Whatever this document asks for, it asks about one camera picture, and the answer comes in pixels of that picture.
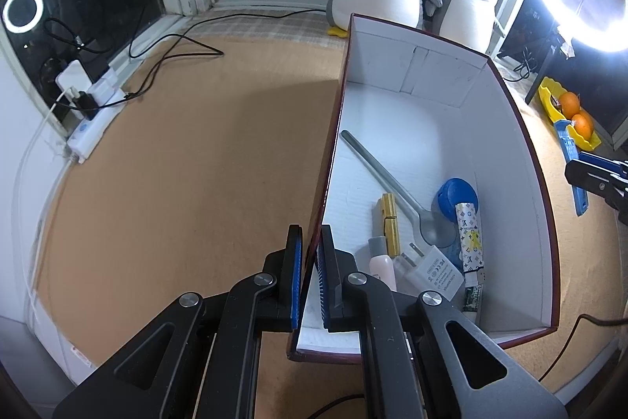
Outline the blue phone stand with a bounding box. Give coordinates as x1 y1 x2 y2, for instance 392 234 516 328
553 119 590 218

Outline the black cable bundle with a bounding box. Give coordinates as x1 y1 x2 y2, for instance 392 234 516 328
511 47 539 80

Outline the small green label bottle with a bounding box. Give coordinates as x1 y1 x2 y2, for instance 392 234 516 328
461 284 484 322

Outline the brown thin cable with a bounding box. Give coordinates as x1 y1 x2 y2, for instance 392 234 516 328
539 313 628 381

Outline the patterned lighter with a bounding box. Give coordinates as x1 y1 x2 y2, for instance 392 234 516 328
454 202 486 287

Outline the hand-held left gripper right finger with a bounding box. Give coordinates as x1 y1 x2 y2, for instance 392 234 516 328
316 225 570 419

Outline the metal spoon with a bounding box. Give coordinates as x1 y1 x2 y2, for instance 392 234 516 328
341 130 455 248

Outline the yellow leaf-shaped tray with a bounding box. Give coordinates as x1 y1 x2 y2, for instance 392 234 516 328
538 77 603 151

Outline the long black cable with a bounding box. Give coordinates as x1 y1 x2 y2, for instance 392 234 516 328
100 9 329 110

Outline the black stand leg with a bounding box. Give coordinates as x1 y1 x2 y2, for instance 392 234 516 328
524 26 566 106

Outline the pink cosmetic tube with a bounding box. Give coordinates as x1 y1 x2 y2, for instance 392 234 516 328
368 236 397 292

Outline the blue round lid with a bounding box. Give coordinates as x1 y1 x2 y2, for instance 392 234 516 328
432 177 479 223

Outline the white charger block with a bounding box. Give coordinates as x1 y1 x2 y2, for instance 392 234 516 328
55 60 94 94

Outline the white power strip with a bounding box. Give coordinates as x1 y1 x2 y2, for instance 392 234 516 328
66 58 143 165

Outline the white charger adapter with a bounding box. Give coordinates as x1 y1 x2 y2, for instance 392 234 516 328
395 243 466 302

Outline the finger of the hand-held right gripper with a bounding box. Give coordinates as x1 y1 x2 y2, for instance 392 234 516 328
564 160 628 210
579 151 628 177

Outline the wooden clothespin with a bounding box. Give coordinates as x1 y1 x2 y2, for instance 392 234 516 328
377 193 401 256

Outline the black charger plug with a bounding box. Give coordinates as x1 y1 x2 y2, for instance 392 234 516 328
69 88 100 112

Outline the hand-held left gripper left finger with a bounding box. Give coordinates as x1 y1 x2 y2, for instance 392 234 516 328
51 224 305 419

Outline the small penguin plush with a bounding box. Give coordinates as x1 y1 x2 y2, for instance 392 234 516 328
432 0 506 57

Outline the looped black cable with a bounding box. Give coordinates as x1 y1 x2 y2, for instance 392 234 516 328
43 17 110 57

